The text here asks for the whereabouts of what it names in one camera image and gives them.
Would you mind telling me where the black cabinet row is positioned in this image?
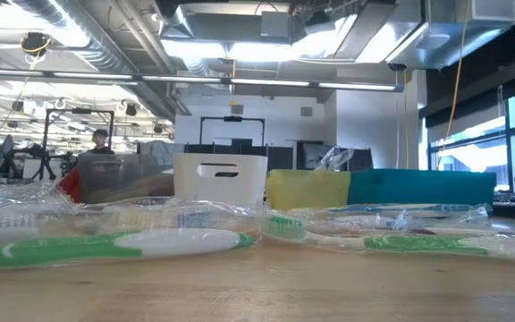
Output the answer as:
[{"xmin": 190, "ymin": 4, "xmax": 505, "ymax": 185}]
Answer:
[{"xmin": 137, "ymin": 139, "xmax": 375, "ymax": 174}]

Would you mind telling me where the yellow plastic bin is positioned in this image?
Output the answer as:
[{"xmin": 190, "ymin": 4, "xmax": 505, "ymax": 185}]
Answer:
[{"xmin": 265, "ymin": 168, "xmax": 352, "ymax": 211}]

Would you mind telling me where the long ceiling light strip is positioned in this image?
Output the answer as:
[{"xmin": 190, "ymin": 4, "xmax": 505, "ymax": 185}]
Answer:
[{"xmin": 0, "ymin": 66, "xmax": 405, "ymax": 94}]

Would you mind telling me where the transparent grey plastic bin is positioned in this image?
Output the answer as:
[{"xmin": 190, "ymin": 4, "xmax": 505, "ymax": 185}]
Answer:
[{"xmin": 77, "ymin": 153, "xmax": 176, "ymax": 205}]

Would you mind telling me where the person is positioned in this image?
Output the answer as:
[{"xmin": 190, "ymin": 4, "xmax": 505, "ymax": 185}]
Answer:
[{"xmin": 86, "ymin": 128, "xmax": 116, "ymax": 156}]

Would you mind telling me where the teal plastic bin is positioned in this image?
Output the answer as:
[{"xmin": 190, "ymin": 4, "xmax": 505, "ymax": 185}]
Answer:
[{"xmin": 348, "ymin": 168, "xmax": 496, "ymax": 207}]

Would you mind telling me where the green toothbrush in clear wrapper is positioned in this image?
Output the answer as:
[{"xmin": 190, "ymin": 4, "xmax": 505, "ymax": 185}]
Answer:
[
  {"xmin": 259, "ymin": 213, "xmax": 515, "ymax": 263},
  {"xmin": 0, "ymin": 226, "xmax": 258, "ymax": 271}
]

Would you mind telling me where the red plastic bin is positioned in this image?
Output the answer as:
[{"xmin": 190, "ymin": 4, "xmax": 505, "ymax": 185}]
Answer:
[{"xmin": 58, "ymin": 165, "xmax": 82, "ymax": 203}]

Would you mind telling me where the grey office chair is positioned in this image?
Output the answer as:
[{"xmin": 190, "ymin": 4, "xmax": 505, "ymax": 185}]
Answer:
[{"xmin": 0, "ymin": 133, "xmax": 16, "ymax": 174}]

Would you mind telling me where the white plastic bin with handles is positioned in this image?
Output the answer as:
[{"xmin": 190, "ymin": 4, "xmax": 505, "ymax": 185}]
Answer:
[{"xmin": 172, "ymin": 153, "xmax": 268, "ymax": 208}]

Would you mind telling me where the black rig frame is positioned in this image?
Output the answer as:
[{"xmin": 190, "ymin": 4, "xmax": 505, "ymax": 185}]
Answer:
[
  {"xmin": 40, "ymin": 107, "xmax": 115, "ymax": 182},
  {"xmin": 198, "ymin": 115, "xmax": 266, "ymax": 147}
]

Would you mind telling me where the silver round air duct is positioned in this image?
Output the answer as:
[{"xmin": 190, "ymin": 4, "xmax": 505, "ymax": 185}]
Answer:
[{"xmin": 11, "ymin": 0, "xmax": 182, "ymax": 117}]

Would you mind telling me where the silver rectangular air duct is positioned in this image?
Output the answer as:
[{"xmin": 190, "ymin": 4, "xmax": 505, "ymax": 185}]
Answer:
[{"xmin": 291, "ymin": 0, "xmax": 515, "ymax": 71}]

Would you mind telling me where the yellow extension cable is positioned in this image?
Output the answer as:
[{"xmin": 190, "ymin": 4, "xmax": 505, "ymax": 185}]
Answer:
[{"xmin": 435, "ymin": 0, "xmax": 472, "ymax": 171}]

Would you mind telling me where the black ceiling cable reel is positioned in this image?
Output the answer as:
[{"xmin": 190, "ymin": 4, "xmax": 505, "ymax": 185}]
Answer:
[{"xmin": 19, "ymin": 30, "xmax": 53, "ymax": 58}]

